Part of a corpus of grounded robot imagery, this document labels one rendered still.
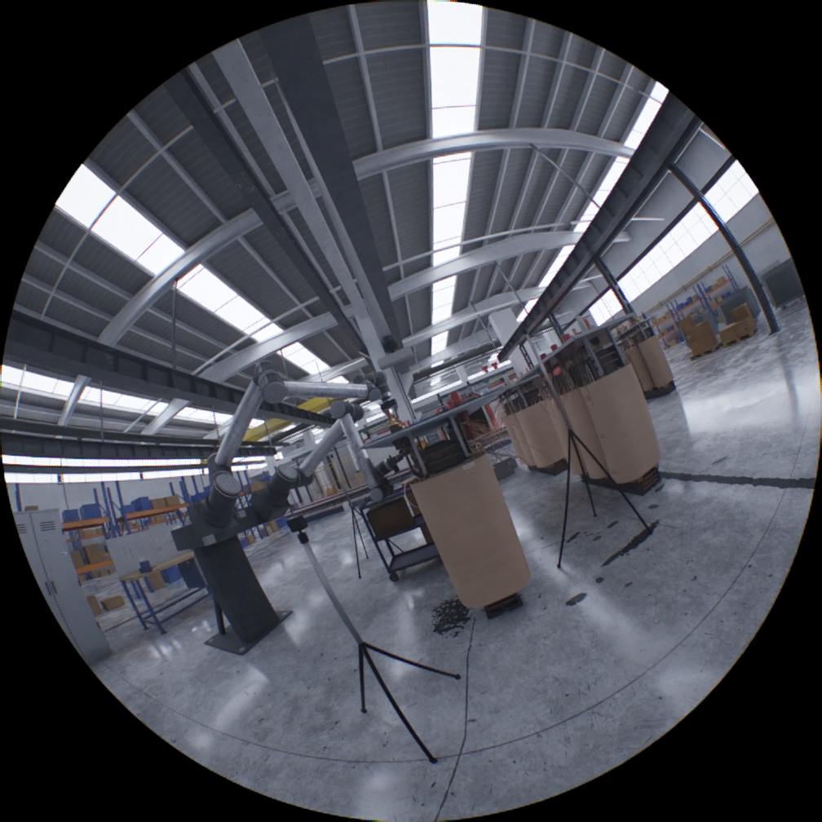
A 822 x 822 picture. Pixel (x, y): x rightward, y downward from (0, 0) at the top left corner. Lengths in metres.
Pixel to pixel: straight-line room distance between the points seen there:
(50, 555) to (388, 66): 11.67
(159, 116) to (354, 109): 5.37
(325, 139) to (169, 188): 7.03
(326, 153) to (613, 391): 3.99
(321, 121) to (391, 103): 6.34
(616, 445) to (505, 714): 2.10
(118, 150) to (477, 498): 10.50
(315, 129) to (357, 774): 4.91
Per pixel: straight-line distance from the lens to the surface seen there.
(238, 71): 7.12
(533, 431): 4.20
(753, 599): 1.67
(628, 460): 2.58
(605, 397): 2.46
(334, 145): 3.84
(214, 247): 9.87
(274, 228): 6.88
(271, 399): 1.63
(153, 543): 5.58
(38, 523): 4.65
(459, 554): 1.57
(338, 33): 9.06
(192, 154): 9.47
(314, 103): 3.62
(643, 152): 8.88
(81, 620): 4.69
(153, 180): 10.08
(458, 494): 1.46
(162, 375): 8.11
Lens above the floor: 1.25
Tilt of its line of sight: 8 degrees up
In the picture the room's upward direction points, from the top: 22 degrees counter-clockwise
